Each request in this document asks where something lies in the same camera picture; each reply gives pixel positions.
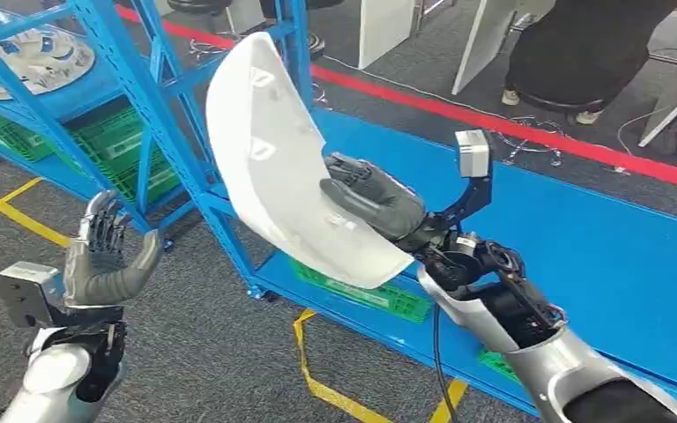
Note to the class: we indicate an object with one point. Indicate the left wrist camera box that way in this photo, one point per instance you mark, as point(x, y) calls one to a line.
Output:
point(23, 292)

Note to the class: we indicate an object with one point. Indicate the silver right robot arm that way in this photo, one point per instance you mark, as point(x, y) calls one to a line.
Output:
point(554, 362)

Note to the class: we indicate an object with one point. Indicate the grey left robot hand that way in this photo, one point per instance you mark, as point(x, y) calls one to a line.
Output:
point(96, 280)

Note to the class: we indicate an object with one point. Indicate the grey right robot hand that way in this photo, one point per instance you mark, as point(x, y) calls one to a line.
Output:
point(379, 201)

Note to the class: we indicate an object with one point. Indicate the white curved plastic panel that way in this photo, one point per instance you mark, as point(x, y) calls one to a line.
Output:
point(268, 175)

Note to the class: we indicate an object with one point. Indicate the green plastic crate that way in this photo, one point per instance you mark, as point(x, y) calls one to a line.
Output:
point(111, 152)
point(496, 362)
point(17, 140)
point(385, 300)

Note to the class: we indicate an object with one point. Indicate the red barrier belt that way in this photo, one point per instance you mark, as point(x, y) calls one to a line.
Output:
point(490, 124)

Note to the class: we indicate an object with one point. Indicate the blue metal shelf rack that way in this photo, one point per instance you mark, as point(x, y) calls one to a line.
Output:
point(90, 87)
point(549, 233)

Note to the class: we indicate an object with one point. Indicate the black round stool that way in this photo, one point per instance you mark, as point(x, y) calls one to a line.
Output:
point(198, 4)

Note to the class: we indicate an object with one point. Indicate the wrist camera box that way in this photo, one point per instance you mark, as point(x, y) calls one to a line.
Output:
point(23, 292)
point(471, 153)

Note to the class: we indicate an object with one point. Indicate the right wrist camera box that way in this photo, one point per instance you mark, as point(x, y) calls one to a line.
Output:
point(471, 153)

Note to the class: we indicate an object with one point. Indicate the person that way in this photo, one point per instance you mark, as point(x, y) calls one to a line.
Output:
point(578, 52)

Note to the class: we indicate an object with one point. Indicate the white panel leg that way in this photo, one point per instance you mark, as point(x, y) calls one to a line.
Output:
point(385, 29)
point(490, 41)

